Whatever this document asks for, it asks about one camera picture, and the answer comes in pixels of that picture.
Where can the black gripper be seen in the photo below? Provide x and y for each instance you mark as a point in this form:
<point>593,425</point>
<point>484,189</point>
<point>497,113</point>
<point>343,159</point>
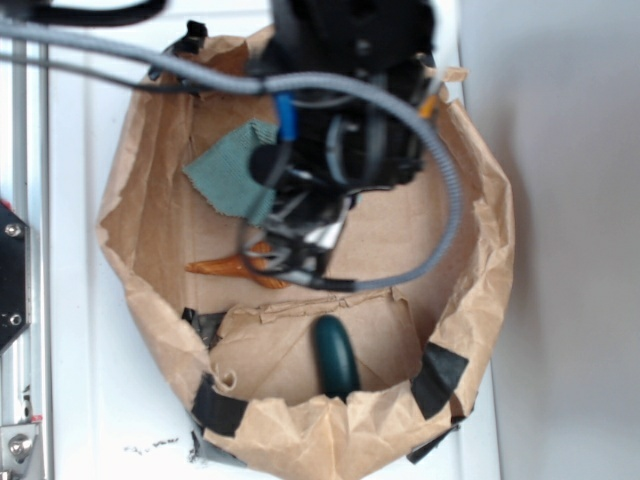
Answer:
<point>335,142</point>

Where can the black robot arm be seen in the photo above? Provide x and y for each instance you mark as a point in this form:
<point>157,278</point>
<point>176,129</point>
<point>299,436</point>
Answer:
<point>333,65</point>

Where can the light blue cloth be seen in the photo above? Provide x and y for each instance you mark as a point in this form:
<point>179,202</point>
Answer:
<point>222,176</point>

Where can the orange conch seashell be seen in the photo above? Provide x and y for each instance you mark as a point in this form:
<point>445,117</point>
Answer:
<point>233,266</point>

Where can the brown paper lined bin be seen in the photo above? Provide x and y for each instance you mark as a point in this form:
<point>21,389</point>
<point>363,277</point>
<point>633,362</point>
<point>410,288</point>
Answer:
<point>241,358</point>

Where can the white plastic tray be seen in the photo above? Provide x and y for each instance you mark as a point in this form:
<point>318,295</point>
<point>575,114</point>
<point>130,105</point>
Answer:
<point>114,416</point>

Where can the aluminium frame rail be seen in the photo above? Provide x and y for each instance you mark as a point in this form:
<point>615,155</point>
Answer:
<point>27,450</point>

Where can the black mounting bracket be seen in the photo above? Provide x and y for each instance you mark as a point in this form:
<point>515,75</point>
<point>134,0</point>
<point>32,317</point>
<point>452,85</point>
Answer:
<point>14,276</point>

